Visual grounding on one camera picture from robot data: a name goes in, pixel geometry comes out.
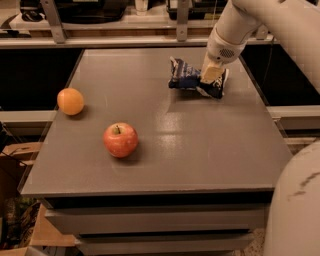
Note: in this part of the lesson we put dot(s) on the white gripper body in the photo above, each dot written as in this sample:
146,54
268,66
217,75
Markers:
222,49

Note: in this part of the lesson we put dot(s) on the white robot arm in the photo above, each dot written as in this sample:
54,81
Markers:
293,227

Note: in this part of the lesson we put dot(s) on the blue chip bag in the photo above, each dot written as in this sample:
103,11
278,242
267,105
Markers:
186,77

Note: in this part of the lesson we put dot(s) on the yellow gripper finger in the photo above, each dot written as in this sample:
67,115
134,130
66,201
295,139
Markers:
211,70

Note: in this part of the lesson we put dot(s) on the grey drawer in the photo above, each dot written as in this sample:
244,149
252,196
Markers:
116,220
163,244

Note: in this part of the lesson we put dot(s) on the metal shelf rack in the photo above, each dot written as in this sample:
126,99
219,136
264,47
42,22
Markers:
154,28

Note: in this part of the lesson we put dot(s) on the grey upper drawer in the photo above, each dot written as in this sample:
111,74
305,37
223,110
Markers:
116,220

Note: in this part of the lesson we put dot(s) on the orange fruit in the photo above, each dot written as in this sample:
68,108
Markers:
70,101

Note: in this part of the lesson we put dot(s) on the red apple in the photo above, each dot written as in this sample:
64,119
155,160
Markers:
120,139

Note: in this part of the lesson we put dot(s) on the black bin on shelf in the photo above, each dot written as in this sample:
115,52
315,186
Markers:
90,11

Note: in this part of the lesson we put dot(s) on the cardboard box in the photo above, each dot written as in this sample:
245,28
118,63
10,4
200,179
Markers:
16,161

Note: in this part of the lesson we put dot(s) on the grey lower drawer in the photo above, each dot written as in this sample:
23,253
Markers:
163,244

